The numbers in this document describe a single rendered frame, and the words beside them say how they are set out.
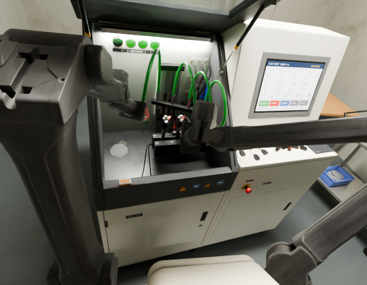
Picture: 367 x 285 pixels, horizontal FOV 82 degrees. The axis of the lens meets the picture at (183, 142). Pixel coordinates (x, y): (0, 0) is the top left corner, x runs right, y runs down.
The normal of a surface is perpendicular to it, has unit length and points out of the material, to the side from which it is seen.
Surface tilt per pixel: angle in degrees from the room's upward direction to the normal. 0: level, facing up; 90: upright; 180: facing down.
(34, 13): 90
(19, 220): 0
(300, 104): 76
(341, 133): 51
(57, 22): 90
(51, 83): 15
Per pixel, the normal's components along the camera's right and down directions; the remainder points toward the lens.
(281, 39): 0.32, 0.45
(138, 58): 0.29, 0.65
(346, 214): -0.42, -0.23
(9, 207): 0.16, -0.76
